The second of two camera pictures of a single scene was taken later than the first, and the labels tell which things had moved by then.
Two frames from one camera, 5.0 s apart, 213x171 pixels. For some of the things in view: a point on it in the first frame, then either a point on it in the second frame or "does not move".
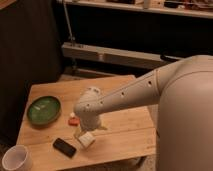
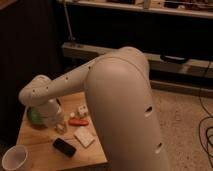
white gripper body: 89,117 to 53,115
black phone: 64,147 does not move
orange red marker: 73,121 does not move
